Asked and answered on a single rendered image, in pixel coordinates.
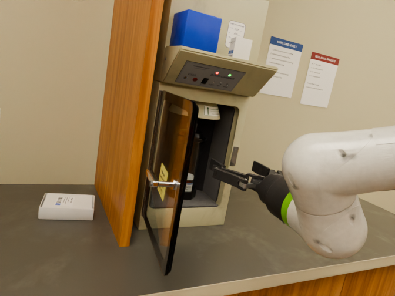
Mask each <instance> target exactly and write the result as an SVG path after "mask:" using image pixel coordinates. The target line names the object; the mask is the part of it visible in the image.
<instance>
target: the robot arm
mask: <svg viewBox="0 0 395 296"><path fill-rule="evenodd" d="M209 169H211V171H213V178H214V179H217V180H220V181H222V182H224V183H227V184H229V185H231V186H234V187H237V188H239V189H240V190H241V191H246V189H247V188H248V189H252V190H253V191H255V192H257V193H258V195H259V198H260V200H261V201H262V202H263V203H264V204H265V205H266V207H267V209H268V211H269V212H270V213H272V214H273V215H274V216H275V217H277V218H278V219H279V220H281V221H282V223H283V224H286V225H288V226H289V227H290V228H292V229H293V230H294V231H295V232H297V233H298V235H299V236H301V238H302V239H303V240H304V241H305V243H306V244H307V245H308V246H309V247H310V248H311V249H312V250H313V251H314V252H316V253H317V254H319V255H321V256H323V257H326V258H331V259H343V258H347V257H350V256H353V255H354V254H355V253H357V252H358V251H359V250H360V249H361V248H362V247H363V245H364V244H365V242H366V238H367V233H368V228H367V221H366V218H365V216H364V213H363V210H362V207H361V204H360V202H359V198H358V194H364V193H372V192H377V191H390V190H395V125H394V126H386V127H377V128H372V129H364V130H351V131H342V132H322V133H309V134H305V135H303V136H300V137H298V138H297V139H296V140H294V141H293V142H292V143H291V144H290V145H289V146H288V147H287V149H286V151H285V153H284V155H283V158H282V171H280V170H278V171H277V172H275V170H273V169H272V170H270V168H268V167H266V166H265V165H263V164H261V163H259V162H257V161H253V166H252V171H253V172H255V173H256V174H258V175H255V174H251V173H247V174H244V173H240V172H238V171H234V170H230V169H226V166H225V165H223V164H221V163H220V162H219V161H217V160H216V159H214V158H211V161H210V166H209ZM249 176H250V177H252V178H251V181H250V183H249V182H248V181H249Z"/></svg>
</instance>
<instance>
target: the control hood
mask: <svg viewBox="0 0 395 296"><path fill-rule="evenodd" d="M187 60H188V61H191V62H196V63H202V64H205V65H211V66H217V67H220V68H225V69H231V70H236V71H240V72H246V74H245V75H244V76H243V77H242V78H241V80H240V81H239V83H238V84H237V85H236V86H235V87H234V89H233V90H232V91H226V90H220V89H213V88H206V87H202V86H195V85H188V84H184V83H177V82H175V80H176V78H177V77H178V75H179V73H180V71H181V70H182V68H183V66H184V64H185V63H186V61H187ZM277 71H278V68H277V67H275V66H270V65H265V64H262V63H257V62H252V61H248V60H244V59H239V58H234V57H230V56H226V55H221V54H217V53H212V52H208V51H203V50H199V49H194V48H190V47H186V46H167V47H165V52H164V57H163V65H162V73H161V78H160V81H161V82H163V83H170V84H175V85H182V86H188V87H193V88H200V89H207V90H214V91H218V92H225V93H232V94H236V95H243V96H250V97H254V96H255V95H256V94H257V93H258V92H259V91H260V90H261V88H262V87H264V85H265V84H266V83H267V82H268V81H269V80H270V79H271V77H272V76H273V75H274V74H275V73H276V72H277Z"/></svg>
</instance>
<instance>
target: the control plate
mask: <svg viewBox="0 0 395 296"><path fill-rule="evenodd" d="M216 72H219V73H218V74H215V73H216ZM229 74H231V76H228V75H229ZM245 74H246V72H240V71H236V70H231V69H225V68H220V67H217V66H211V65H205V64H202V63H196V62H191V61H188V60H187V61H186V63H185V64H184V66H183V68H182V70H181V71H180V73H179V75H178V77H177V78H176V80H175V82H177V83H184V84H188V85H195V86H202V87H206V88H213V89H220V90H226V91H232V90H233V89H234V87H235V86H236V85H237V84H238V83H239V81H240V80H241V78H242V77H243V76H244V75H245ZM185 76H187V79H184V78H183V77H185ZM193 78H197V81H195V82H194V81H193V80H192V79H193ZM204 78H208V79H209V80H208V81H207V82H206V84H202V83H201V82H202V80H203V79H204ZM213 81H215V83H212V82H213ZM220 82H222V84H221V85H220V84H219V83H220ZM227 83H228V84H229V85H228V86H226V84H227Z"/></svg>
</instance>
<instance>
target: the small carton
mask: <svg viewBox="0 0 395 296"><path fill-rule="evenodd" d="M252 41H253V40H250V39H245V38H240V37H234V38H231V41H230V47H229V53H228V56H230V57H234V58H239V59H244V60H249V56H250V50H251V47H252Z"/></svg>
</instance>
